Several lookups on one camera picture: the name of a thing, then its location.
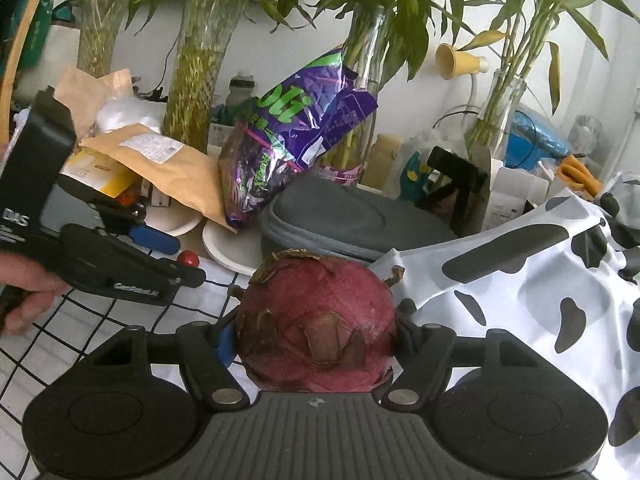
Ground brown padded envelope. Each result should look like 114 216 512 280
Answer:
80 124 235 233

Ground white oval tray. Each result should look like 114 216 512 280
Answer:
145 202 202 237

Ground left glass vase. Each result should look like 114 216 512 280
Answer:
77 0 129 78

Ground person's left hand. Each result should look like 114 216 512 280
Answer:
0 251 72 337

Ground cow print cloth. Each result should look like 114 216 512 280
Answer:
372 172 639 479

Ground yellow horn toy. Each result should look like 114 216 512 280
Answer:
435 44 489 80

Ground wooden chair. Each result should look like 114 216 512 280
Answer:
1 0 40 144

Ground glass vase with stems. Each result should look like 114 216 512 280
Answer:
162 0 248 153

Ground crumpled brown paper bag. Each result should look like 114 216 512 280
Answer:
54 66 132 139

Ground purple snack bag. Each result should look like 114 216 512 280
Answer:
218 47 378 229

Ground grey zip case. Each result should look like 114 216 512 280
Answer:
259 176 457 263

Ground yellow white box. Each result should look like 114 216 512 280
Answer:
62 150 138 198

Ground red dragon fruit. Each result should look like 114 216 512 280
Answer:
229 249 405 393

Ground white plastic bag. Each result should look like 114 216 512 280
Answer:
96 96 166 134

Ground checked tablecloth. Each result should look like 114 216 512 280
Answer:
1 259 248 479

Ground small red fruit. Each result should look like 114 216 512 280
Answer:
177 250 200 268

